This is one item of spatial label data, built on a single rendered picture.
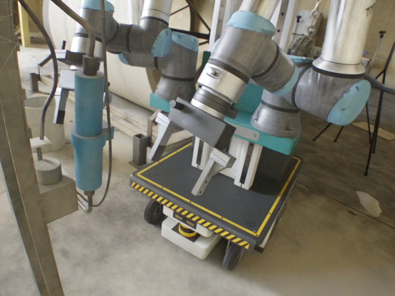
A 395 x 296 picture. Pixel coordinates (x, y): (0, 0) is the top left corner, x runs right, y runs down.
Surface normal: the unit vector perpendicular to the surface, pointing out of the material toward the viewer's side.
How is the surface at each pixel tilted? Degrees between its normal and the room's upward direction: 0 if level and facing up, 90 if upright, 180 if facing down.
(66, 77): 67
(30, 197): 90
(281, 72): 99
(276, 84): 127
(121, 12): 81
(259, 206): 0
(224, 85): 75
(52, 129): 90
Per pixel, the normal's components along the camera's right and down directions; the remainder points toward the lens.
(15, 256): 0.13, -0.88
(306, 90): -0.81, 0.08
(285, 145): -0.52, 0.33
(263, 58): 0.41, 0.66
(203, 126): -0.51, -0.09
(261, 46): 0.58, 0.43
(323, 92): -0.72, 0.36
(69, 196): 0.75, 0.39
